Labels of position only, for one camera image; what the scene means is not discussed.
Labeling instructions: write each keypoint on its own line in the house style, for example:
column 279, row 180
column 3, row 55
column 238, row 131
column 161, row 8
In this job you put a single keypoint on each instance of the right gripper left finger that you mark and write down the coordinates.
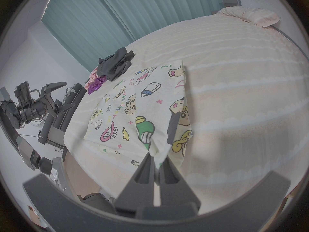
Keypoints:
column 140, row 192

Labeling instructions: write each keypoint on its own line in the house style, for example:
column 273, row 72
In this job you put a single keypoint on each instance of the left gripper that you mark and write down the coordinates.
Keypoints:
column 36, row 110

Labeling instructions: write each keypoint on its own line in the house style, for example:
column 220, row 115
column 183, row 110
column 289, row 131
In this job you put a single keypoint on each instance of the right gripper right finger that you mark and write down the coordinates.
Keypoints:
column 176, row 192

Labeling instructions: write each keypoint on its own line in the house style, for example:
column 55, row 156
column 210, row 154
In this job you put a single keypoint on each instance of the white printed pyjama top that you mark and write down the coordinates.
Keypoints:
column 144, row 110

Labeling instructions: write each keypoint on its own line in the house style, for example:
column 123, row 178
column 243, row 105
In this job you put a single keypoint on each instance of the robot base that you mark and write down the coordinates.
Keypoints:
column 60, row 173

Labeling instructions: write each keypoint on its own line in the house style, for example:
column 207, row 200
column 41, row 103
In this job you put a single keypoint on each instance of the bed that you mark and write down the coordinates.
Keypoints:
column 241, row 93

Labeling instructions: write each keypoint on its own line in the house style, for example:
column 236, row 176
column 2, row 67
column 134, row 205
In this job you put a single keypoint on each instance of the purple garment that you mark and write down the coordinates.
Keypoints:
column 96, row 86

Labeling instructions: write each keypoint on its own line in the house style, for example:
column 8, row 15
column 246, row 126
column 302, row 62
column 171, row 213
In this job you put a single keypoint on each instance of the black shirt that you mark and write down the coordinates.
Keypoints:
column 115, row 64

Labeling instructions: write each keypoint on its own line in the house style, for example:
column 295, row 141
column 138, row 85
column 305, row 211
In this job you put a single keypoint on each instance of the pale pink striped pillow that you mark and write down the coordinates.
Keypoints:
column 253, row 16

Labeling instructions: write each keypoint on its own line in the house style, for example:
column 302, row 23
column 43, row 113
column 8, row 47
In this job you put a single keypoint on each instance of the grey bedside table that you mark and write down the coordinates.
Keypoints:
column 229, row 2

